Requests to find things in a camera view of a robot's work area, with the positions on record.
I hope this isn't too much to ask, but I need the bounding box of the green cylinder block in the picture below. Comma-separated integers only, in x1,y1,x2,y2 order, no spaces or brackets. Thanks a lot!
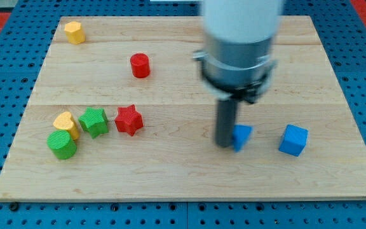
46,130,77,160

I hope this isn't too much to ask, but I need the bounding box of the blue cube block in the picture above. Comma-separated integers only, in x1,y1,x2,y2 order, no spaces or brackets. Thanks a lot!
278,125,309,156

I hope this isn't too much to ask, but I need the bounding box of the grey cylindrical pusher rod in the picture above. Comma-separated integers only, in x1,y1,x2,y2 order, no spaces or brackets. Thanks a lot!
214,99,238,148

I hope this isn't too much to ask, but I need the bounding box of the green star block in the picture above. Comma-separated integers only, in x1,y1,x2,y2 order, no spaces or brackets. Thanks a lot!
78,107,109,139

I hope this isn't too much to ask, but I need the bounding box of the blue triangle block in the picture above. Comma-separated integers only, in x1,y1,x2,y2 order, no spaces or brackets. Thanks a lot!
233,125,253,153

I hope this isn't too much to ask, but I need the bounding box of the yellow heart block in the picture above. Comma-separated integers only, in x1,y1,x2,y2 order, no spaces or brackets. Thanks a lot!
53,111,79,140

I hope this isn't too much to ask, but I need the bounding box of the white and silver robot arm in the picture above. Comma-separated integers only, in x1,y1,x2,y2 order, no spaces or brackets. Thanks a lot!
194,0,285,104

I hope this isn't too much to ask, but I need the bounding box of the red star block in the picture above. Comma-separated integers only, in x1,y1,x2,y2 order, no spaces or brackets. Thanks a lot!
114,104,144,136

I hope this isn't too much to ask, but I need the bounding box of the wooden board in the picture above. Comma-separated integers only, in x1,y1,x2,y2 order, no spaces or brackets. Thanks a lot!
0,16,366,202

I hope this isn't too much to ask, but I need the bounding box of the red cylinder block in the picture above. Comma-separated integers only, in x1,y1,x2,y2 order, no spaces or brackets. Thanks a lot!
130,53,151,78

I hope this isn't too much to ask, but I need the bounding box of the yellow hexagon block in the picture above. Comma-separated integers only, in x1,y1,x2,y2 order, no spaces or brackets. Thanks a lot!
64,21,85,45

